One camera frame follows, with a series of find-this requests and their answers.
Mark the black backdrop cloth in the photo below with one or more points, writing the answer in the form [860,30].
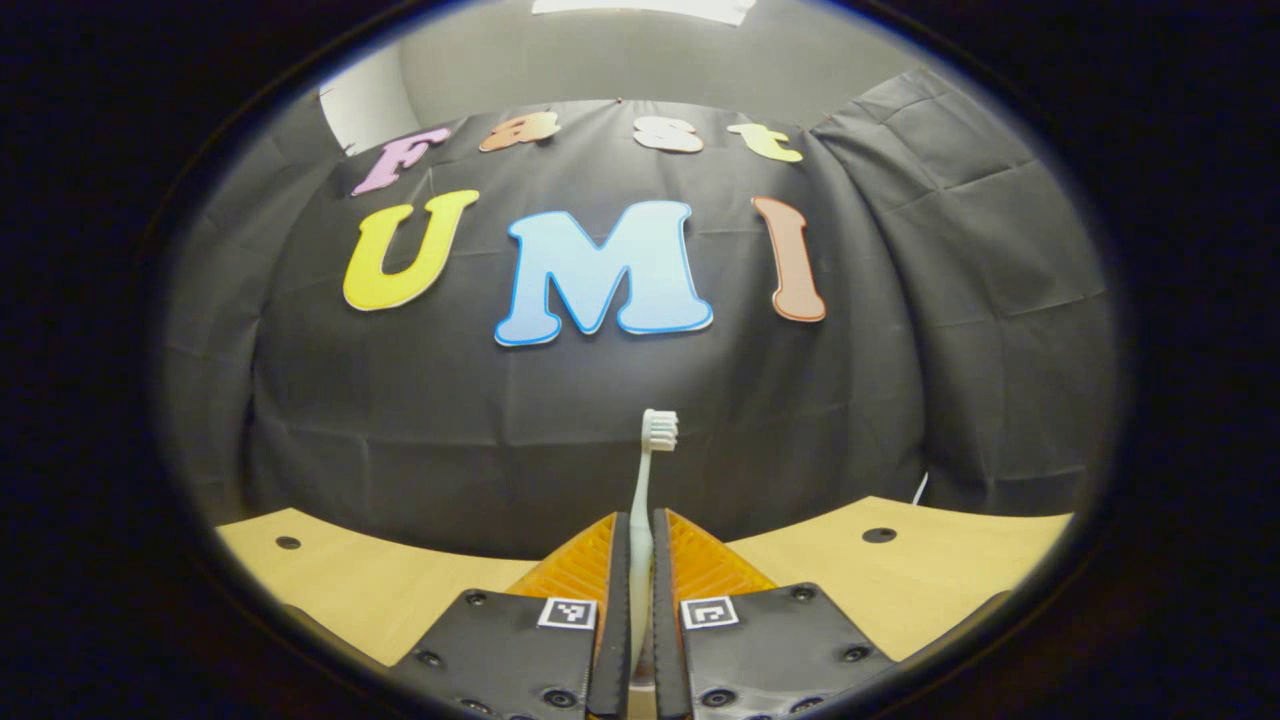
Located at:
[900,300]

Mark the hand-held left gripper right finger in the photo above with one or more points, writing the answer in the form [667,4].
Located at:
[667,660]

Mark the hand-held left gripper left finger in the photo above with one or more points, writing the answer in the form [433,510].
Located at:
[615,650]

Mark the light wooden desktop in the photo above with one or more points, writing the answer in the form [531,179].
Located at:
[900,580]

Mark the large ceiling light panel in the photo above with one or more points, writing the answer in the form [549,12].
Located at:
[640,8]

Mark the pale green toothbrush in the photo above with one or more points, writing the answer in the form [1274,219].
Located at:
[641,520]

